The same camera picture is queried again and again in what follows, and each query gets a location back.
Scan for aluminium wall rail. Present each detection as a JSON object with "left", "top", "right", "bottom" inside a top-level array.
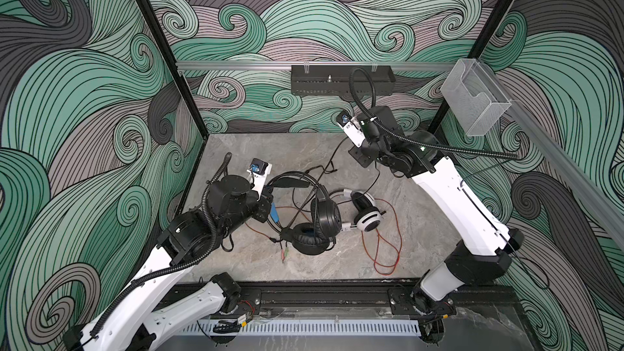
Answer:
[{"left": 175, "top": 60, "right": 455, "bottom": 72}]

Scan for black blue gaming headset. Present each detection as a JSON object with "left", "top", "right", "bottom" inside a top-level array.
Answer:
[{"left": 266, "top": 172, "right": 342, "bottom": 256}]

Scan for white slotted cable duct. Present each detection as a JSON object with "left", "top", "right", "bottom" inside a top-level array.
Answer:
[{"left": 179, "top": 318, "right": 423, "bottom": 337}]

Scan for clear plastic wall bin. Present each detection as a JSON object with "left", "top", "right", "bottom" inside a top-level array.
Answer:
[{"left": 440, "top": 58, "right": 511, "bottom": 137}]

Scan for black wall shelf tray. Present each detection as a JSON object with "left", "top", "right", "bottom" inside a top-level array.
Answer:
[{"left": 290, "top": 66, "right": 397, "bottom": 100}]

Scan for black corner frame post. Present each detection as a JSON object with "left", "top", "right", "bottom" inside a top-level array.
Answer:
[
  {"left": 134, "top": 0, "right": 209, "bottom": 142},
  {"left": 425, "top": 0, "right": 537, "bottom": 135}
]

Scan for black headset cable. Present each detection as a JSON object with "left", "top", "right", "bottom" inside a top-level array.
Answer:
[{"left": 291, "top": 136, "right": 381, "bottom": 215}]

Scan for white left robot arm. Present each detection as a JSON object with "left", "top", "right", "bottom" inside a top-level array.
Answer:
[{"left": 63, "top": 153, "right": 272, "bottom": 350}]

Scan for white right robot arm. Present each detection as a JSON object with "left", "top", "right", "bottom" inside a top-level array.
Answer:
[{"left": 336, "top": 67, "right": 524, "bottom": 315}]

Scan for black front frame rail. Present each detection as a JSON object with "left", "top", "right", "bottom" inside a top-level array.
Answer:
[{"left": 165, "top": 277, "right": 518, "bottom": 317}]

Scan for black corner frame post left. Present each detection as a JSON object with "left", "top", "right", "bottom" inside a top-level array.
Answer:
[{"left": 134, "top": 0, "right": 209, "bottom": 142}]

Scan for right side aluminium rail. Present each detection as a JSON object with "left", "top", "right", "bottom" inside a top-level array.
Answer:
[{"left": 476, "top": 68, "right": 623, "bottom": 243}]

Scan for black corner frame post right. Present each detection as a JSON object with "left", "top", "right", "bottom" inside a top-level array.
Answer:
[{"left": 425, "top": 0, "right": 537, "bottom": 135}]

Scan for white black headphones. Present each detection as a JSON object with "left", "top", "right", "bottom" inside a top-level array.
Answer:
[{"left": 330, "top": 188, "right": 383, "bottom": 232}]

